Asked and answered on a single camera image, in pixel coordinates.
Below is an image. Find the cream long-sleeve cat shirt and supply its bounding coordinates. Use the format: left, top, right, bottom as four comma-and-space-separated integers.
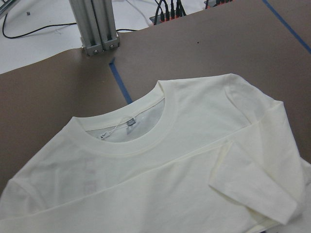
0, 74, 311, 233

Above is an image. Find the far orange black power strip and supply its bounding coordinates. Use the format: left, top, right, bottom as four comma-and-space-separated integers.
150, 0, 187, 25

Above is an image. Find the orange black power strip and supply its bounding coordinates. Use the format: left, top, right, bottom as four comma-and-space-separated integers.
204, 0, 233, 9
150, 0, 187, 25

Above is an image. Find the near orange black power strip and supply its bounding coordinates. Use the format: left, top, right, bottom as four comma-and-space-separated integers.
204, 0, 233, 9

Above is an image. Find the aluminium frame post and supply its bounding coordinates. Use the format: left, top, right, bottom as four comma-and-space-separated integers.
69, 0, 120, 56

